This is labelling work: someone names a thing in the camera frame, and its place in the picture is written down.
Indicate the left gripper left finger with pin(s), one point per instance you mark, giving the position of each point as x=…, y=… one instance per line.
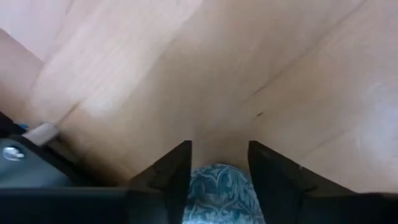
x=164, y=189

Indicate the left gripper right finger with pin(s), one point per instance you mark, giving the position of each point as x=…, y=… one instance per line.
x=280, y=193

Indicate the blue patterned candle holder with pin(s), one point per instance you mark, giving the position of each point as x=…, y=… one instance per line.
x=220, y=193

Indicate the white plastic foot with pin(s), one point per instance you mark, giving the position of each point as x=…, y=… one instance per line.
x=42, y=133

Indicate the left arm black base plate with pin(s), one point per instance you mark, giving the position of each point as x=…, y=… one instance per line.
x=31, y=168

